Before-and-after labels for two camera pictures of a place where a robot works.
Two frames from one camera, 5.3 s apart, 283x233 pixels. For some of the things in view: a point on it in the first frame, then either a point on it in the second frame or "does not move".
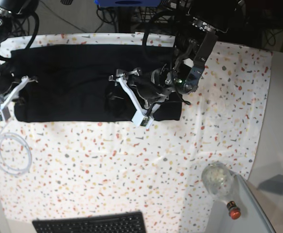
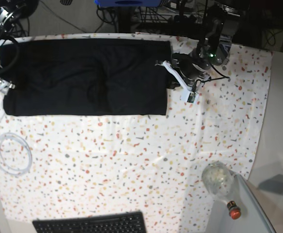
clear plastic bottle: x=218 y=178 does not move
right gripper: x=158 y=80 to x=191 y=66
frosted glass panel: x=254 y=218 does not move
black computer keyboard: x=129 y=222 does not move
